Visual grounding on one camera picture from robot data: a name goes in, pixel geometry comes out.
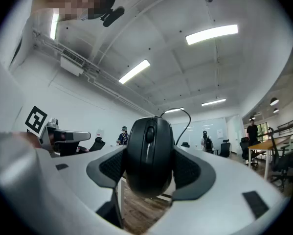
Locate white air conditioner unit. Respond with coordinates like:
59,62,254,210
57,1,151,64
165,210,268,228
60,48,86,77

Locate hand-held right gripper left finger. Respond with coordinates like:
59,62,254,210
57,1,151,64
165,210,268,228
0,145,127,230

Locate long ceiling light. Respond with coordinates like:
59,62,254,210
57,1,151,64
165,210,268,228
50,13,59,40
164,107,185,114
118,59,151,84
201,98,227,107
185,24,239,46

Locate person's grey shirt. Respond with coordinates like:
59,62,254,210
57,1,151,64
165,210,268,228
0,0,37,156

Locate person's left forearm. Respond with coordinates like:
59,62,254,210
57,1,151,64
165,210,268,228
13,132,42,148

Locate white ceiling pipes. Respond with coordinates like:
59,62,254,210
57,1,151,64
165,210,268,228
32,29,159,117

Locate black mouse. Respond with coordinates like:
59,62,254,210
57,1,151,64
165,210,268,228
125,116,174,198

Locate wooden desk with white legs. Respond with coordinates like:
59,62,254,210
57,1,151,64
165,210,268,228
248,136,293,181

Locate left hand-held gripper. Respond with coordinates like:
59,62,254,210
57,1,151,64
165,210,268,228
25,105,91,157

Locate black metal railing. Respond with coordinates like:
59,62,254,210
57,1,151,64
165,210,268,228
277,115,293,141

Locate black head camera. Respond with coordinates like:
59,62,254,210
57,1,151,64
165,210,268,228
100,6,125,28

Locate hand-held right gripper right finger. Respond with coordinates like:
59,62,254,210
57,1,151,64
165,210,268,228
158,145,291,235

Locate black looped cord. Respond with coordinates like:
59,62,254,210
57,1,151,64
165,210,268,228
159,107,192,146

